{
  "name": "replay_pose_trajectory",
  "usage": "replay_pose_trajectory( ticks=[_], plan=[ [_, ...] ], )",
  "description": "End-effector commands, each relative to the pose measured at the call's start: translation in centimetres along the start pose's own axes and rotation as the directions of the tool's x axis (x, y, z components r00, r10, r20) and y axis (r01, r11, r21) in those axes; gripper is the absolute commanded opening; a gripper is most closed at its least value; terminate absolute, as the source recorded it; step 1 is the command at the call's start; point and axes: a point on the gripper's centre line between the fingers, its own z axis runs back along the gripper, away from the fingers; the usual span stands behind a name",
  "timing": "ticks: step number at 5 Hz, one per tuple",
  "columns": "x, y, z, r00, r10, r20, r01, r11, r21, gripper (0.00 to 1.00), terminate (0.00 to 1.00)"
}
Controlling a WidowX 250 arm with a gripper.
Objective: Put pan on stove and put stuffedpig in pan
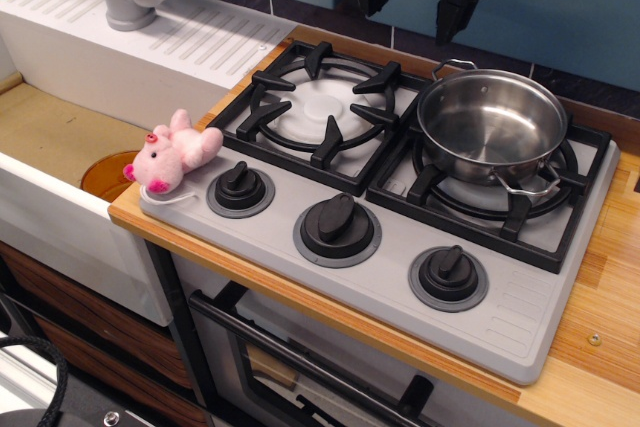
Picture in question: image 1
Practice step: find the black right burner grate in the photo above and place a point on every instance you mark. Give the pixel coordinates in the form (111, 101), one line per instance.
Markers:
(545, 221)

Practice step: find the white toy sink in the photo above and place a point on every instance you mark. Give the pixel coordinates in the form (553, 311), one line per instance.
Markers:
(75, 91)

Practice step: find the pink stuffed pig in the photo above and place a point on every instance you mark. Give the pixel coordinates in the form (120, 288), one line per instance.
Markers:
(172, 151)

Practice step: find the oven door with handle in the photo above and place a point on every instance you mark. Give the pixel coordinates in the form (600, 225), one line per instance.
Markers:
(287, 369)

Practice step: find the black middle stove knob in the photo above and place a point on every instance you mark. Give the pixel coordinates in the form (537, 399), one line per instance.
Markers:
(337, 233)

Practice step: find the orange sink drain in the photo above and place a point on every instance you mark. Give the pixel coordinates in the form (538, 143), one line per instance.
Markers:
(105, 178)

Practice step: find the black left burner grate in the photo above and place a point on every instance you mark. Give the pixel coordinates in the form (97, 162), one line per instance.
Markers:
(316, 116)

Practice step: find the black right stove knob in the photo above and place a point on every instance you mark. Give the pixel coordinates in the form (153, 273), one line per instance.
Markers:
(448, 279)

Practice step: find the black stove knob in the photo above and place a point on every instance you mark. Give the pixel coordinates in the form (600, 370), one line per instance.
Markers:
(337, 233)
(240, 192)
(448, 279)

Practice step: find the black left stove knob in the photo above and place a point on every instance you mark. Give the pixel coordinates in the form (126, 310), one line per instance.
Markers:
(240, 192)

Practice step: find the black burner grate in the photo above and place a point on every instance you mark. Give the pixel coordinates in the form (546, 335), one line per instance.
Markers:
(316, 116)
(545, 221)

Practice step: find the stainless steel pan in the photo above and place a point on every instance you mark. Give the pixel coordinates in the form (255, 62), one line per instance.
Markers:
(492, 127)

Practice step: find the wooden drawer front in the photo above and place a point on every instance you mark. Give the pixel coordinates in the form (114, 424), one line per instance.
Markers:
(129, 356)

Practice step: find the grey toy stove top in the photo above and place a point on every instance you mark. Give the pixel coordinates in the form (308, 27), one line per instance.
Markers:
(509, 333)

